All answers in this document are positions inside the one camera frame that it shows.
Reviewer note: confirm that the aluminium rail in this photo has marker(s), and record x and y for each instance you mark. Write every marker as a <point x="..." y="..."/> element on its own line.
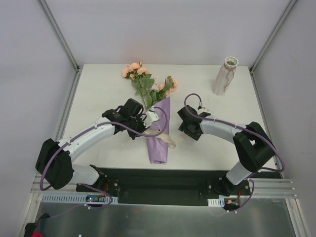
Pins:
<point x="273" y="188"/>

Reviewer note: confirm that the right white cable duct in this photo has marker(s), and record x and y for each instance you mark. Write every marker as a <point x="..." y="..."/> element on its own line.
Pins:
<point x="216" y="202"/>

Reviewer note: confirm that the white ribbed ceramic vase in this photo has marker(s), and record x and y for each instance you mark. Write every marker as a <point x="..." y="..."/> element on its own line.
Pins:
<point x="225" y="76"/>

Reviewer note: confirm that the aluminium frame post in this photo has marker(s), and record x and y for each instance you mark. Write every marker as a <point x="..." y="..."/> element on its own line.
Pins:
<point x="58" y="34"/>
<point x="273" y="34"/>

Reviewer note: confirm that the white cable duct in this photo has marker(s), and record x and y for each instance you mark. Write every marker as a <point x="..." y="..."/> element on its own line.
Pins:
<point x="78" y="199"/>
<point x="216" y="202"/>

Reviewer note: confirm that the pink flower stem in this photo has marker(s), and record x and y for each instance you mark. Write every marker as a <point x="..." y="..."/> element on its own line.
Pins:
<point x="157" y="93"/>
<point x="142" y="81"/>

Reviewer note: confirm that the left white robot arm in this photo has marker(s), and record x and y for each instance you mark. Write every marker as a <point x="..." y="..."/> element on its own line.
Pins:
<point x="56" y="158"/>

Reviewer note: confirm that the red black object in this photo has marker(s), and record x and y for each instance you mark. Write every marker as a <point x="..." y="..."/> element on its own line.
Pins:
<point x="30" y="228"/>

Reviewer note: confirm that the cream printed ribbon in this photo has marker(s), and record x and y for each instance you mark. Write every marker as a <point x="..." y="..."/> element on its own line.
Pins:
<point x="165" y="138"/>

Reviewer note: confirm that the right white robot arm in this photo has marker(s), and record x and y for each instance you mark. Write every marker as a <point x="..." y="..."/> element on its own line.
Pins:
<point x="254" y="149"/>

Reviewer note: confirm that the left aluminium frame post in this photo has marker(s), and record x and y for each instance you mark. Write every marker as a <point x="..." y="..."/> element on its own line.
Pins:
<point x="58" y="34"/>

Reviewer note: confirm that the right aluminium frame post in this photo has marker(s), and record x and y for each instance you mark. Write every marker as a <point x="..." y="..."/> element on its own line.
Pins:
<point x="273" y="34"/>

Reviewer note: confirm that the left white cable duct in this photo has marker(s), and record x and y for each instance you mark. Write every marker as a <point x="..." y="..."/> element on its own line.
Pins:
<point x="78" y="199"/>

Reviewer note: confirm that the purple pink wrapping paper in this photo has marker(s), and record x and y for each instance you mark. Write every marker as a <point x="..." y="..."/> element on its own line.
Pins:
<point x="158" y="146"/>

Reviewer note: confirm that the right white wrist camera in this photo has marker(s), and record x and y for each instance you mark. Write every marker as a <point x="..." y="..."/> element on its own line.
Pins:
<point x="201" y="107"/>

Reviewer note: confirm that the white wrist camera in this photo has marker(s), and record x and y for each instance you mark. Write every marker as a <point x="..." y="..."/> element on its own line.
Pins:
<point x="201" y="107"/>
<point x="149" y="117"/>

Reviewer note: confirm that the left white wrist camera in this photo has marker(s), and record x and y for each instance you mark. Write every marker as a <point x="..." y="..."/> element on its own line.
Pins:
<point x="149" y="117"/>

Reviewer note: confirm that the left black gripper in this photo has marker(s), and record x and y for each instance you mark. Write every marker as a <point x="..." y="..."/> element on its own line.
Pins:
<point x="138" y="127"/>

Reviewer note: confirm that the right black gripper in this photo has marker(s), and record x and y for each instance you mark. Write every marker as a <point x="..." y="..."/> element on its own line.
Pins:
<point x="186" y="127"/>

